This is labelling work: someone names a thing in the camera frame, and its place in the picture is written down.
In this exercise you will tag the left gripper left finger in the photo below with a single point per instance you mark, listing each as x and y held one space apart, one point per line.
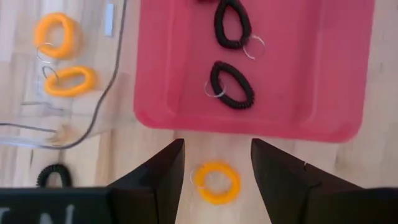
155 193

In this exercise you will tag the clear plastic bin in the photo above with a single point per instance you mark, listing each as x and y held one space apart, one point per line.
93 46

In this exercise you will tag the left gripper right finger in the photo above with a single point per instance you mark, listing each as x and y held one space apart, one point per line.
280 186

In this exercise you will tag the pink translucent plastic bin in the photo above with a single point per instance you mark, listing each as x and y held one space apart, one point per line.
295 62

